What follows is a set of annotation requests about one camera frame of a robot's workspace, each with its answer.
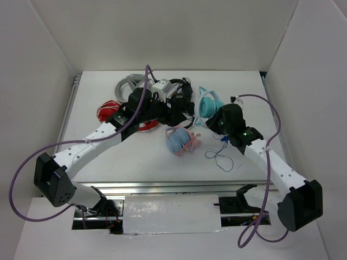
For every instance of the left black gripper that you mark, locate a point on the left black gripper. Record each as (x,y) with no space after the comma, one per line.
(162,119)

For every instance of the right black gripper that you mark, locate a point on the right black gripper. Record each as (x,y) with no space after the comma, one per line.
(212,123)

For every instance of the teal cat ear headphones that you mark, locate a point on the teal cat ear headphones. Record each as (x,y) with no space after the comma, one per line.
(208,105)

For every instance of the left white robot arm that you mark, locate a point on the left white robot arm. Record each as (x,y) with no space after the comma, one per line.
(54,173)

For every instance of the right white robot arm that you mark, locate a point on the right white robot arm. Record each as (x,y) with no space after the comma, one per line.
(300,201)

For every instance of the black headphones lower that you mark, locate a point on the black headphones lower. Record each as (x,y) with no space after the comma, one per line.
(189,119)

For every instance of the black headphones upper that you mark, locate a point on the black headphones upper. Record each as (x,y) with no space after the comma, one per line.
(180,99)

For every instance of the red black headphones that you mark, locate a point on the red black headphones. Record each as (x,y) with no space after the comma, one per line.
(148,126)

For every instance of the blue pink cat headphones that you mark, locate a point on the blue pink cat headphones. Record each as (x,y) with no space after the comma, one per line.
(180,140)

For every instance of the white grey headphones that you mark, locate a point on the white grey headphones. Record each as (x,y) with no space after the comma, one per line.
(127,85)

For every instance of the folded red headphones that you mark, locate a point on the folded red headphones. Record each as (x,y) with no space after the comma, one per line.
(107,109)

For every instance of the white foil covered plate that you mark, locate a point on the white foil covered plate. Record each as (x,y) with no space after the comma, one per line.
(171,214)

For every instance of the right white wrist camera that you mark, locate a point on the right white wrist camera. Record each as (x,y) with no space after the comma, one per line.
(236,100)

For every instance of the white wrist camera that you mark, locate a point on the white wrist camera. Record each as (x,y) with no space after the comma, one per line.
(236,100)
(162,88)

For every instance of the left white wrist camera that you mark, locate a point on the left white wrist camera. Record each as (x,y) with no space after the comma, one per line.
(162,88)

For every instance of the aluminium rail frame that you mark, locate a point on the aluminium rail frame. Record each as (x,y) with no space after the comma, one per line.
(108,199)

